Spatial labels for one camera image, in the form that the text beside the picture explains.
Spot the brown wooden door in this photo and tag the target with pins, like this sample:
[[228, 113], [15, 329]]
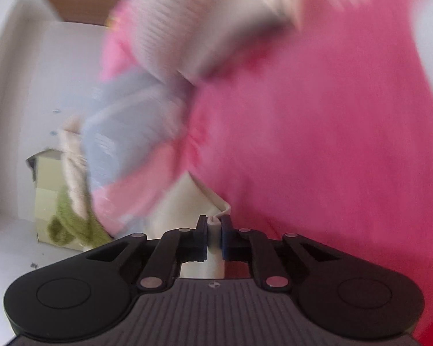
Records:
[[83, 7]]

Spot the pale yellow wardrobe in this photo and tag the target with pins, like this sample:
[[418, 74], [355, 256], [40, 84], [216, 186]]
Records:
[[47, 194]]

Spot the beige zip jacket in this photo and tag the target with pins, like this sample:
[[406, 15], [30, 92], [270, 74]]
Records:
[[187, 205]]

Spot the pink and grey floral quilt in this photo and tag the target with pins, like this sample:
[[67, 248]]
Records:
[[130, 133]]

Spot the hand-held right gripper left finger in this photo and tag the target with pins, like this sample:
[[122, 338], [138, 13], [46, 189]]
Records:
[[203, 239]]

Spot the green and cream fleece blanket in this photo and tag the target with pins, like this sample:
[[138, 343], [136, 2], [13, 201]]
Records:
[[72, 220]]

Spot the pink floral bed blanket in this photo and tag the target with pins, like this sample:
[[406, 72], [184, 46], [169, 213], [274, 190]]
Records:
[[328, 151]]

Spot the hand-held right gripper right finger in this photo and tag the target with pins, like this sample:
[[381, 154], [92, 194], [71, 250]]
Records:
[[224, 239]]

